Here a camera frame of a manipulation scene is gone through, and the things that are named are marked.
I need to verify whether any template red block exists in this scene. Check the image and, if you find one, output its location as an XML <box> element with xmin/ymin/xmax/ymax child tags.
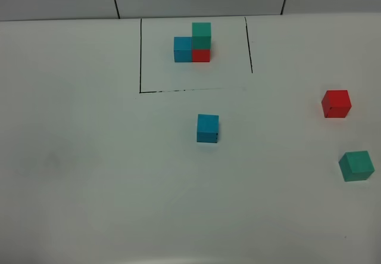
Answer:
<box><xmin>192</xmin><ymin>49</ymin><xmax>211</xmax><ymax>63</ymax></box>

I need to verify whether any template blue block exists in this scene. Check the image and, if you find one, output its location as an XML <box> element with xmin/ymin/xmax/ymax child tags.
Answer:
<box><xmin>173</xmin><ymin>36</ymin><xmax>192</xmax><ymax>63</ymax></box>

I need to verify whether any template green block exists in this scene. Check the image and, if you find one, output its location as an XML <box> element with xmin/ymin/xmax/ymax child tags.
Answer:
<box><xmin>192</xmin><ymin>22</ymin><xmax>211</xmax><ymax>49</ymax></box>

